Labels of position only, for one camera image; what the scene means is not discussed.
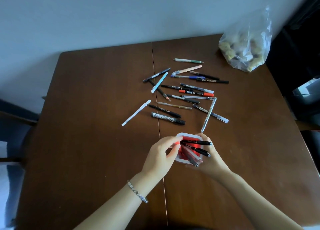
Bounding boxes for person's right hand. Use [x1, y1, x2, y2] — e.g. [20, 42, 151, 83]
[195, 133, 232, 181]

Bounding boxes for person's left hand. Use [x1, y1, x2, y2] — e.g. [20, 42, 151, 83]
[140, 136, 183, 186]

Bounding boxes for red pen holder white rim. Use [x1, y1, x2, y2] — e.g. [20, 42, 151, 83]
[174, 132, 203, 166]

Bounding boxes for slim black capped pen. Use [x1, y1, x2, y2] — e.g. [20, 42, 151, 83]
[180, 140, 213, 146]

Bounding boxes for person's right forearm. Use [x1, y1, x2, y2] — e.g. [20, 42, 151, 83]
[218, 170, 305, 230]

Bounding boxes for person's left forearm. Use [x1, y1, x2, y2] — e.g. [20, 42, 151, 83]
[73, 173, 163, 230]

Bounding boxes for thick black marker pen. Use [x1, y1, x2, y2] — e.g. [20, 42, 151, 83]
[186, 145, 211, 158]

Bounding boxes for clear barrel gel pen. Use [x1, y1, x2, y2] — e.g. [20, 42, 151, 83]
[182, 147, 199, 168]

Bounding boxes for clear pen with red tint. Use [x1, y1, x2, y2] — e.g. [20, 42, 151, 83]
[189, 151, 203, 164]

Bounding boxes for scattered pile of assorted pens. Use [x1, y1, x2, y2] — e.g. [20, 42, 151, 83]
[121, 58, 230, 134]

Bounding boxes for beige lumps inside bag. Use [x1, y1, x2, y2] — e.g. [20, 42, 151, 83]
[219, 33, 266, 66]

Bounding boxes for grey box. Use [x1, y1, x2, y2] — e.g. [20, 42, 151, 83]
[292, 78, 320, 97]

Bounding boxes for clear plastic bag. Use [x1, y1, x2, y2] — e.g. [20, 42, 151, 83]
[218, 6, 273, 72]

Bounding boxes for black cabinet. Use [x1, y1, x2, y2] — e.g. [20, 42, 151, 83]
[266, 0, 320, 124]

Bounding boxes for dark wooden chair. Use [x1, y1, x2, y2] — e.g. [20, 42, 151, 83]
[0, 96, 46, 168]

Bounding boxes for white cloth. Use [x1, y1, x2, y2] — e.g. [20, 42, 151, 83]
[0, 140, 26, 229]

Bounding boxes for silver link bracelet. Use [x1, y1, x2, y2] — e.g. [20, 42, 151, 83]
[127, 180, 149, 204]

